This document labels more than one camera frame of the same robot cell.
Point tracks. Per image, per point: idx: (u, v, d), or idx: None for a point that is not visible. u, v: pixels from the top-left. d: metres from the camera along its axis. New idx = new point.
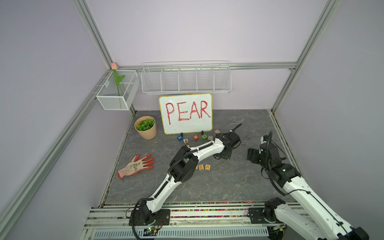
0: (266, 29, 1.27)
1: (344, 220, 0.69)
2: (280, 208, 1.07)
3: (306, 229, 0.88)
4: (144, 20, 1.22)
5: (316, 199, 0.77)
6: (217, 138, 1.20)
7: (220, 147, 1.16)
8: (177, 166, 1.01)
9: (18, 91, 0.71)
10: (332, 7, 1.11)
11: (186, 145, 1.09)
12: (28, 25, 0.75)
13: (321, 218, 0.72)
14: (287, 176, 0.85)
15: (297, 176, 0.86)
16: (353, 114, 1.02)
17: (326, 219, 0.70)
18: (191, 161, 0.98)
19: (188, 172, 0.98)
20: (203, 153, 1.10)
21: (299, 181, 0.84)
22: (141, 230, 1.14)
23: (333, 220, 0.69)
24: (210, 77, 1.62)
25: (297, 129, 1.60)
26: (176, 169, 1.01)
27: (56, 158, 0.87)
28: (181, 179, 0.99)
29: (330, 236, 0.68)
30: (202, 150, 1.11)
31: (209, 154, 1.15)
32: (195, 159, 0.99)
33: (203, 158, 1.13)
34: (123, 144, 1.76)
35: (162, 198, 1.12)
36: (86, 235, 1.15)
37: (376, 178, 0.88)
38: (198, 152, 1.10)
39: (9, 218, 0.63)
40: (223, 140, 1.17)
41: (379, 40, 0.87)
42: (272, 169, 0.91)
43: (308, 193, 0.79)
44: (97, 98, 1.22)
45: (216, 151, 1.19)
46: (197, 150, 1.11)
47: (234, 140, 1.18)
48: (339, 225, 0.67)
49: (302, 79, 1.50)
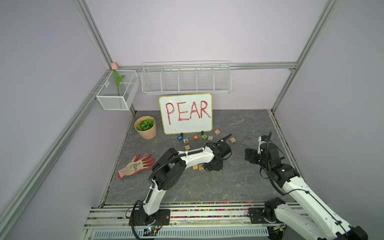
0: (266, 28, 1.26)
1: (343, 219, 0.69)
2: (280, 208, 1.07)
3: (306, 229, 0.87)
4: (145, 19, 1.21)
5: (315, 198, 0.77)
6: (206, 146, 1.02)
7: (210, 156, 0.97)
8: (159, 171, 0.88)
9: (18, 91, 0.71)
10: (332, 7, 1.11)
11: (173, 148, 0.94)
12: (28, 25, 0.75)
13: (320, 217, 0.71)
14: (286, 176, 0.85)
15: (296, 176, 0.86)
16: (352, 114, 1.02)
17: (325, 218, 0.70)
18: (177, 167, 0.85)
19: (172, 179, 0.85)
20: (192, 159, 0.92)
21: (298, 181, 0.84)
22: (141, 230, 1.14)
23: (332, 219, 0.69)
24: (210, 77, 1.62)
25: (297, 129, 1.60)
26: (159, 174, 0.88)
27: (56, 158, 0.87)
28: (163, 186, 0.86)
29: (329, 236, 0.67)
30: (191, 155, 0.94)
31: (196, 163, 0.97)
32: (181, 164, 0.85)
33: (190, 166, 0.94)
34: (123, 144, 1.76)
35: (157, 201, 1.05)
36: (86, 235, 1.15)
37: (375, 178, 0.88)
38: (187, 156, 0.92)
39: (9, 218, 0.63)
40: (213, 149, 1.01)
41: (379, 40, 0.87)
42: (272, 169, 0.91)
43: (307, 193, 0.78)
44: (96, 97, 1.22)
45: (203, 161, 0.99)
46: (185, 154, 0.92)
47: (225, 151, 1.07)
48: (337, 224, 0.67)
49: (302, 79, 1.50)
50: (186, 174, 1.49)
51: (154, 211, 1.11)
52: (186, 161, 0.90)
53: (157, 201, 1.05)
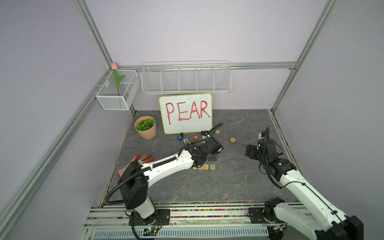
0: (266, 27, 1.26)
1: (338, 209, 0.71)
2: (279, 206, 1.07)
3: (304, 223, 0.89)
4: (145, 20, 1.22)
5: (311, 190, 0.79)
6: (185, 151, 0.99)
7: (187, 163, 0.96)
8: (124, 188, 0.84)
9: (18, 91, 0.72)
10: (332, 7, 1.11)
11: (135, 162, 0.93)
12: (28, 25, 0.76)
13: (316, 207, 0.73)
14: (283, 170, 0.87)
15: (293, 169, 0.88)
16: (352, 114, 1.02)
17: (321, 208, 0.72)
18: (137, 184, 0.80)
19: (136, 196, 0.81)
20: (160, 172, 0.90)
21: (295, 174, 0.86)
22: (140, 230, 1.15)
23: (328, 210, 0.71)
24: (210, 76, 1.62)
25: (297, 129, 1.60)
26: (124, 192, 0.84)
27: (56, 157, 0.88)
28: (129, 204, 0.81)
29: (325, 225, 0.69)
30: (159, 168, 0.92)
31: (168, 172, 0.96)
32: (143, 180, 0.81)
33: (160, 177, 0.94)
34: (123, 144, 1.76)
35: (147, 206, 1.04)
36: (86, 235, 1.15)
37: (376, 178, 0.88)
38: (152, 171, 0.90)
39: (9, 218, 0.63)
40: (192, 153, 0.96)
41: (378, 40, 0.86)
42: (269, 164, 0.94)
43: (304, 185, 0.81)
44: (97, 97, 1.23)
45: (182, 167, 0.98)
46: (150, 169, 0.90)
47: (211, 150, 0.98)
48: (333, 214, 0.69)
49: (302, 79, 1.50)
50: (186, 174, 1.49)
51: (151, 213, 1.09)
52: (149, 178, 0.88)
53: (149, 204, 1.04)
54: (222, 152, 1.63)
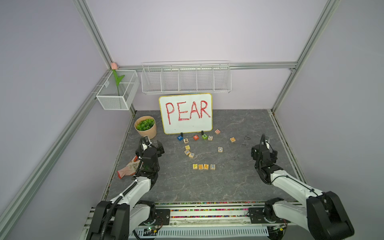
0: (266, 27, 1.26)
1: (315, 188, 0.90)
2: (278, 202, 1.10)
3: (299, 212, 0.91)
4: (144, 20, 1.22)
5: (292, 179, 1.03)
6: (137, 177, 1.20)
7: (146, 182, 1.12)
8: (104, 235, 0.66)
9: (19, 91, 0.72)
10: (332, 7, 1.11)
11: (102, 201, 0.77)
12: (29, 26, 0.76)
13: (298, 190, 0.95)
14: (270, 170, 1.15)
15: (279, 169, 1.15)
16: (352, 114, 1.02)
17: (300, 189, 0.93)
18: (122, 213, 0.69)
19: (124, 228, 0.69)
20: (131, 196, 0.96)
21: (280, 171, 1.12)
22: (141, 230, 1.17)
23: (307, 189, 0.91)
24: (210, 76, 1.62)
25: (297, 129, 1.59)
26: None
27: (56, 157, 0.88)
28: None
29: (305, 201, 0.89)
30: (128, 194, 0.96)
31: (136, 196, 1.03)
32: (123, 208, 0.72)
33: (133, 202, 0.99)
34: (123, 144, 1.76)
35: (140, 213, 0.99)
36: (86, 234, 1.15)
37: (376, 178, 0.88)
38: (124, 198, 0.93)
39: (9, 217, 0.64)
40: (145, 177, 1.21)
41: (378, 40, 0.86)
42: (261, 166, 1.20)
43: (287, 177, 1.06)
44: (97, 97, 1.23)
45: (144, 190, 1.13)
46: (122, 196, 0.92)
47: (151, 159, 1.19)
48: (311, 191, 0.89)
49: (302, 79, 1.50)
50: (186, 174, 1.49)
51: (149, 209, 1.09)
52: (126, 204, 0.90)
53: (138, 211, 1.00)
54: (222, 152, 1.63)
